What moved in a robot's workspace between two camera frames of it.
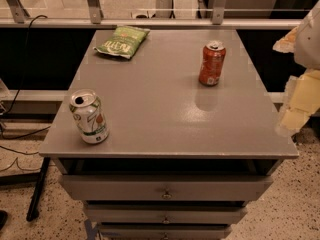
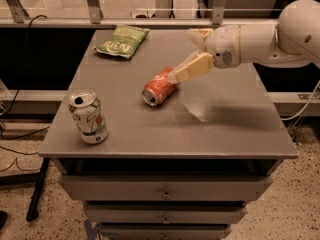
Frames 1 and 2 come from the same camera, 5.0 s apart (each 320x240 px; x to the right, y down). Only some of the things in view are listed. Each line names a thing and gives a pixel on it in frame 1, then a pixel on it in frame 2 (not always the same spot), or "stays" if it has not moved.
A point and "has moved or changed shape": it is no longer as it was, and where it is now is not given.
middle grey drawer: [166, 214] stays
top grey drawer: [163, 187] stays
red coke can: [213, 57] has moved or changed shape
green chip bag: [122, 41] stays
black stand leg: [34, 206] stays
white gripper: [308, 44] -> [222, 46]
